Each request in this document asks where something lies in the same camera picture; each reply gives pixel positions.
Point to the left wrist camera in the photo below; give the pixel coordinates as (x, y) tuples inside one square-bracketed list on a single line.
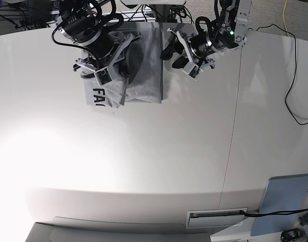
[(192, 70)]

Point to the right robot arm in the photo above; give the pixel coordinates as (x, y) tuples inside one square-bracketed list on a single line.
[(88, 29)]

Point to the grey T-shirt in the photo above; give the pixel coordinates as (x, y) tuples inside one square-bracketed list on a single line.
[(145, 67)]

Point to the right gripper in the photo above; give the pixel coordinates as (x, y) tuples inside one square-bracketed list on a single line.
[(105, 53)]

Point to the white cable slot tray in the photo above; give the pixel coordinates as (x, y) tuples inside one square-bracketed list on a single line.
[(202, 219)]

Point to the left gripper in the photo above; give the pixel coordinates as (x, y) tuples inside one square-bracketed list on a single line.
[(194, 48)]

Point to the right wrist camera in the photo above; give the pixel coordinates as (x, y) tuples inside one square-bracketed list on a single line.
[(104, 75)]

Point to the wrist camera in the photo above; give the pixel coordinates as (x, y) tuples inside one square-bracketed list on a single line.
[(192, 70), (104, 75)]

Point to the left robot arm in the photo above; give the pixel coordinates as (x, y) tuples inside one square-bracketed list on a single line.
[(227, 31)]

